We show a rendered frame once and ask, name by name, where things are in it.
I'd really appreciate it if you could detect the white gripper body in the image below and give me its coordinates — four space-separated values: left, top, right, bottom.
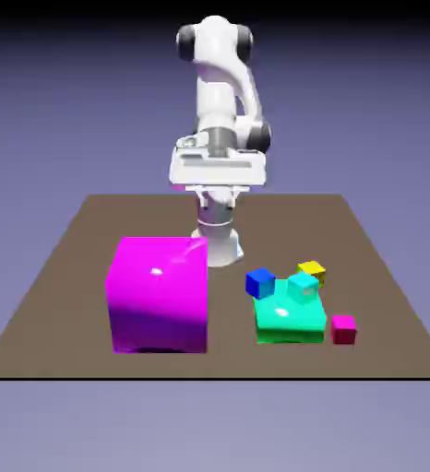
168 147 268 194

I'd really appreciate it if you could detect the small blue cube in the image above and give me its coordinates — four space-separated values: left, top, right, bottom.
245 267 277 301

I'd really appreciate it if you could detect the small yellow cube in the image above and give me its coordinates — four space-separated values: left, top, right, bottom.
296 260 328 289

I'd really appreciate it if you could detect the small cyan cube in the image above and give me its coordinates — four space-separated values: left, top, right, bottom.
286 271 320 306

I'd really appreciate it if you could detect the small pink cube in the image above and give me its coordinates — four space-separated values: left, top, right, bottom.
329 314 358 347

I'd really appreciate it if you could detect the large magenta box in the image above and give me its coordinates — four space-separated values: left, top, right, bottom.
104 235 209 355

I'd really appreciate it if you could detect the large green box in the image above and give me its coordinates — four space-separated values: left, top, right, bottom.
252 277 328 345

